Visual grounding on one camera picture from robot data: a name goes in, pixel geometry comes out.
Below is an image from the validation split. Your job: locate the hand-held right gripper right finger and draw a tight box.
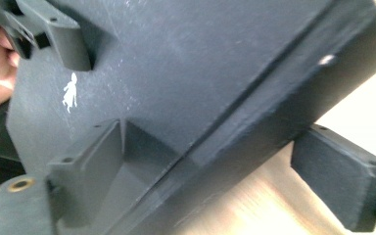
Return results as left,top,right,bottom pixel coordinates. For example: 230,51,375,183
290,125,376,233

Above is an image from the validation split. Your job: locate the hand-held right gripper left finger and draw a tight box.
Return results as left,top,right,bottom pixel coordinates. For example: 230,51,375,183
47,118,125,229

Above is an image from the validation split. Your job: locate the black book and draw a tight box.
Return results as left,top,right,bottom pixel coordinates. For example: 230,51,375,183
6,0,376,235

